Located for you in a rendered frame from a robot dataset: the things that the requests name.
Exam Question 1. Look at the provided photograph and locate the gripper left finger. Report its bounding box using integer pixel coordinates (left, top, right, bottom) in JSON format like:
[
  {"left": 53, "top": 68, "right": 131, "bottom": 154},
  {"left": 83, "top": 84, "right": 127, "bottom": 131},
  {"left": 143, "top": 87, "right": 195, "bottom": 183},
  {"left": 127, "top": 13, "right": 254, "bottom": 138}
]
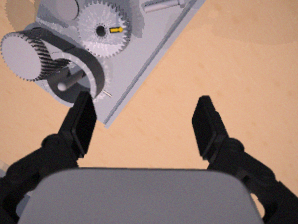
[{"left": 0, "top": 91, "right": 97, "bottom": 224}]

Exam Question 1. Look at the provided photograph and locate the silver gear with yellow arrow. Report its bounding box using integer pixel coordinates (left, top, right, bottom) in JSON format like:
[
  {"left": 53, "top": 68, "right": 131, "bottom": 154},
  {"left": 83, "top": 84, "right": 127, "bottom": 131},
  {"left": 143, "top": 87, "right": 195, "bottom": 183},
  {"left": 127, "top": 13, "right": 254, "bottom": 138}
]
[{"left": 76, "top": 0, "right": 132, "bottom": 58}]

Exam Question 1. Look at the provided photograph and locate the grey metal bolt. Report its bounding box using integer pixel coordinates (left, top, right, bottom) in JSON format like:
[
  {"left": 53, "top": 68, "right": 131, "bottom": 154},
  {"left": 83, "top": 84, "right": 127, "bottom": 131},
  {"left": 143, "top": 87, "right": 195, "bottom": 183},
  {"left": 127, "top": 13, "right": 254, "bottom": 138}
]
[{"left": 146, "top": 0, "right": 185, "bottom": 12}]

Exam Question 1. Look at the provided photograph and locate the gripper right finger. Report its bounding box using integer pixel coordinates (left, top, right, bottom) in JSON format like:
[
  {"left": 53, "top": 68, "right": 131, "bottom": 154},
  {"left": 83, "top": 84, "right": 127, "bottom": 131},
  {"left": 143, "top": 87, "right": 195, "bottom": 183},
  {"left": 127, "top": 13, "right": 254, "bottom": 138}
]
[{"left": 191, "top": 95, "right": 298, "bottom": 224}]

